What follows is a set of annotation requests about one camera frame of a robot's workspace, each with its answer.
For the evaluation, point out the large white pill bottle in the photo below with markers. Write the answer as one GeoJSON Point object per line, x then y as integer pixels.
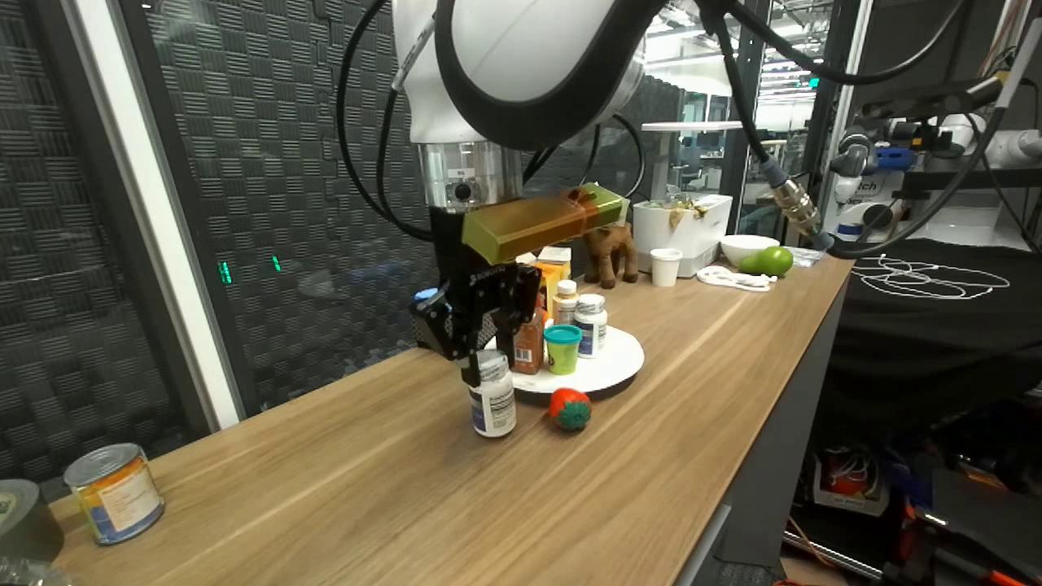
{"type": "Point", "coordinates": [492, 408]}

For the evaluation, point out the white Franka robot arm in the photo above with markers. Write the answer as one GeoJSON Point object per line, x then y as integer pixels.
{"type": "Point", "coordinates": [523, 53]}

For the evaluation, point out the white foam cup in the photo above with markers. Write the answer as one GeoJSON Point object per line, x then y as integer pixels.
{"type": "Point", "coordinates": [667, 269]}

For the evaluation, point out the white bowl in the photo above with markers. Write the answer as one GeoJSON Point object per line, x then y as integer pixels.
{"type": "Point", "coordinates": [743, 249]}

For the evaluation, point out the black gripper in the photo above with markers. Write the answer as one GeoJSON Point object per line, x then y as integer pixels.
{"type": "Point", "coordinates": [453, 255]}

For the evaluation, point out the brown moose plush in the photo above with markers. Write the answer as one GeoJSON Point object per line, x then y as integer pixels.
{"type": "Point", "coordinates": [615, 251]}

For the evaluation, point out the white paper plate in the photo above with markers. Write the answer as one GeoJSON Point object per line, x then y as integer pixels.
{"type": "Point", "coordinates": [615, 363]}

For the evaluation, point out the green fruit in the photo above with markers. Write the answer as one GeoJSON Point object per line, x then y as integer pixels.
{"type": "Point", "coordinates": [773, 263]}

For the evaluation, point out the small white pill bottle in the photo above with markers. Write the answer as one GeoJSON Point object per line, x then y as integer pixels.
{"type": "Point", "coordinates": [591, 328]}

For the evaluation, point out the dark tape roll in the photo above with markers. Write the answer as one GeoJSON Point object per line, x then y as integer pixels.
{"type": "Point", "coordinates": [20, 527]}

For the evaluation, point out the white blue machine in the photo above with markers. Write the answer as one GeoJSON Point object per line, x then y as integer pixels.
{"type": "Point", "coordinates": [868, 200]}

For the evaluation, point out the grey box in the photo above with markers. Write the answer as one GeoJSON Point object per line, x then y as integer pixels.
{"type": "Point", "coordinates": [425, 329]}

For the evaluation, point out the blue folded cloth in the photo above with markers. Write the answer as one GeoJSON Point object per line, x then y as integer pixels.
{"type": "Point", "coordinates": [425, 293]}

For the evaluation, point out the brown green wrist camera mount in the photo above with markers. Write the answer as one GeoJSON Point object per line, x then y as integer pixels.
{"type": "Point", "coordinates": [542, 222]}

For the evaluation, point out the black cloth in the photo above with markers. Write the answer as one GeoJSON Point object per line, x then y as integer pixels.
{"type": "Point", "coordinates": [933, 328]}

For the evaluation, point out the spice jar orange lid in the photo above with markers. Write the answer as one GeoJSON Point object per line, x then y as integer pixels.
{"type": "Point", "coordinates": [528, 346]}

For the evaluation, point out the tin can with label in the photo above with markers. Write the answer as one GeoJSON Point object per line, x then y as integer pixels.
{"type": "Point", "coordinates": [114, 496]}

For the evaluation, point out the orange green ball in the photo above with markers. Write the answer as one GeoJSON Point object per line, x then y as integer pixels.
{"type": "Point", "coordinates": [569, 410]}

